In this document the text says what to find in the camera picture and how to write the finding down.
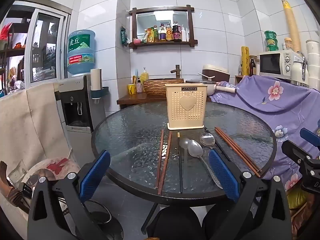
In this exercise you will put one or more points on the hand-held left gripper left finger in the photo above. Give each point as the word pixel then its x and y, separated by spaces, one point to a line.
pixel 96 172

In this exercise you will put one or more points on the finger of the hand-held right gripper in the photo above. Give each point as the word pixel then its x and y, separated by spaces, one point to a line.
pixel 293 150
pixel 310 136

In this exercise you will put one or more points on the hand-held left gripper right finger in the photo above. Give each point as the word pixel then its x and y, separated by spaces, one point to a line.
pixel 222 175

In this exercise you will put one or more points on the brown wooden chopstick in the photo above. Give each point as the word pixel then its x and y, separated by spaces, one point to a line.
pixel 165 162
pixel 238 148
pixel 236 151

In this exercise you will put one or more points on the black chopstick with gold band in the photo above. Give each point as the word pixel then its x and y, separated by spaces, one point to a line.
pixel 180 165
pixel 219 146

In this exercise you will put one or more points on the translucent grey plastic spoon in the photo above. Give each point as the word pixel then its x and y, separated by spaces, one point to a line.
pixel 184 145

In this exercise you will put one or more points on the beige plastic utensil holder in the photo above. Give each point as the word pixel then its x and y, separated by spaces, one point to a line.
pixel 186 115

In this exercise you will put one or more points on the long metal spoon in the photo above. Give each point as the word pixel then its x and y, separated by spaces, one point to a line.
pixel 195 149

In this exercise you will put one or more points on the round metal spoon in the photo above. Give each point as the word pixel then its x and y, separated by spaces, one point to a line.
pixel 207 139

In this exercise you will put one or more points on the round fan with red print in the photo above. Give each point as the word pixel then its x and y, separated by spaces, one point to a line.
pixel 57 167

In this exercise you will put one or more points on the black round stool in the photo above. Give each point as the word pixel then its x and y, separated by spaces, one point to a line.
pixel 98 213

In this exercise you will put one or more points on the purple floral cloth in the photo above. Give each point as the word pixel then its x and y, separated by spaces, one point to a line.
pixel 280 105

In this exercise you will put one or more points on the person's black trouser legs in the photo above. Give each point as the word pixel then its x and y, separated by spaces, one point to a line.
pixel 180 222

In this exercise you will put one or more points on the white thermos jug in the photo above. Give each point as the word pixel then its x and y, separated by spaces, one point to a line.
pixel 298 70

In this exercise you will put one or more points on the stack of white cups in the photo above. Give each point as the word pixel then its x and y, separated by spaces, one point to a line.
pixel 313 65

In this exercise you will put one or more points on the grey water dispenser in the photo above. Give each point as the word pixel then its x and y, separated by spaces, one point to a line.
pixel 75 97

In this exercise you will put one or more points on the white microwave oven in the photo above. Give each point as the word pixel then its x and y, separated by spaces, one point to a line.
pixel 275 63

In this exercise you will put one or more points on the dark wooden counter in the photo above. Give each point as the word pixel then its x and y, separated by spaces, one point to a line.
pixel 135 99

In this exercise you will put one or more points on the beige hanging cloth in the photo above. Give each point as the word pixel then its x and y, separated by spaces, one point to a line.
pixel 27 125

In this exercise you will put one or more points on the brown wooden object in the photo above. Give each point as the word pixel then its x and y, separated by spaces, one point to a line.
pixel 10 192

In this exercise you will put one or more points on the brown glass bottle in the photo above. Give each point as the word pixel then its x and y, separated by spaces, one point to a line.
pixel 252 67

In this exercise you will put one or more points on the yellow mug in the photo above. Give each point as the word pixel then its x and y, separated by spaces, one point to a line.
pixel 131 89

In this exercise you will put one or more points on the white paper cup tube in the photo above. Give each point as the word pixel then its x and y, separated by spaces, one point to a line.
pixel 96 78

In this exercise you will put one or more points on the jar with yellow lid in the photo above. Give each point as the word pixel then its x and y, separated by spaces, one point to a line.
pixel 288 44

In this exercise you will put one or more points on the small white bottle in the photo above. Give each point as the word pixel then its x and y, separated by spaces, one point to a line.
pixel 240 70

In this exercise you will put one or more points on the small pump bottle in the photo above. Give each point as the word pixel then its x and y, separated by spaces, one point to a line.
pixel 139 86

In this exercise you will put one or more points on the stack of green containers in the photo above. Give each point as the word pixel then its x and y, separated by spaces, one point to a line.
pixel 271 41

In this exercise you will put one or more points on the white and brown rice cooker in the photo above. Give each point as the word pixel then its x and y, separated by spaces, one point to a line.
pixel 215 72

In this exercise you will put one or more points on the yellow soap bottle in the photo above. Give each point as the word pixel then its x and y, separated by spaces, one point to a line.
pixel 144 77

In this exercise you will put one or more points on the woven pattern wash basin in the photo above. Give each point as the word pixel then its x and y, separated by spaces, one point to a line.
pixel 162 87

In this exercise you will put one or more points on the tall paper cup stack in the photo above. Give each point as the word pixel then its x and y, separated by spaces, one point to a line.
pixel 292 27

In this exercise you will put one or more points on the bronze faucet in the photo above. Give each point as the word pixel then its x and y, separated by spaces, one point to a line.
pixel 176 71

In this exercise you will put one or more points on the blue water bottle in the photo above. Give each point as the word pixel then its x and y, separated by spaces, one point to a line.
pixel 81 50

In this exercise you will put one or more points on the sliding glass window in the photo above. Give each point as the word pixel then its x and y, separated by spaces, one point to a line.
pixel 46 47

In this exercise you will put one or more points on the small pink jar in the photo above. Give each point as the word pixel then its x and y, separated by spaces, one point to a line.
pixel 136 41

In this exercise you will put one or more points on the green hanging packet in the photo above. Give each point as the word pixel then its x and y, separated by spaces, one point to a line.
pixel 123 37

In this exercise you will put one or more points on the wooden framed mirror shelf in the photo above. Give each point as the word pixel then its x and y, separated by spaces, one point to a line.
pixel 162 43

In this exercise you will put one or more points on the white squeeze bottle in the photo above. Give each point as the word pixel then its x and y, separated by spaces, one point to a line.
pixel 184 33

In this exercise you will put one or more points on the yellow snack bag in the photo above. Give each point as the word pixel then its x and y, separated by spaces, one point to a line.
pixel 150 36

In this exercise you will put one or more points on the dark soy sauce bottle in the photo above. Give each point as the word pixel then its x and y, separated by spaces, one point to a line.
pixel 176 32

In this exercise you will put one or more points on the yellow oil bottle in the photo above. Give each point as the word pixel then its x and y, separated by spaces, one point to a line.
pixel 156 35

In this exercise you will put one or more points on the blue label sauce bottle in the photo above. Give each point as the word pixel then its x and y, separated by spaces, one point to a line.
pixel 162 33

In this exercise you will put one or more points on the teal plastic wall holder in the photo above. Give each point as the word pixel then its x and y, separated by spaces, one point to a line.
pixel 100 93

